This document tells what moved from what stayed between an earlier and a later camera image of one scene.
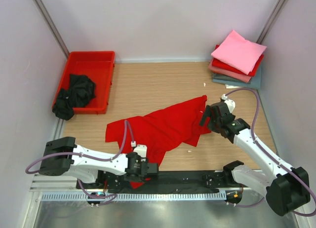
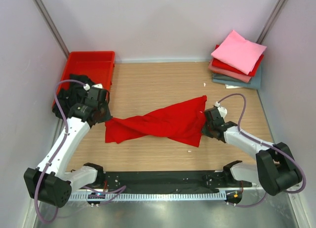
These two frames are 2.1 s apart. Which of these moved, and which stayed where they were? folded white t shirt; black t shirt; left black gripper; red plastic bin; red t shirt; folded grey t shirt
Moved: red t shirt; left black gripper
Stayed: folded white t shirt; black t shirt; red plastic bin; folded grey t shirt
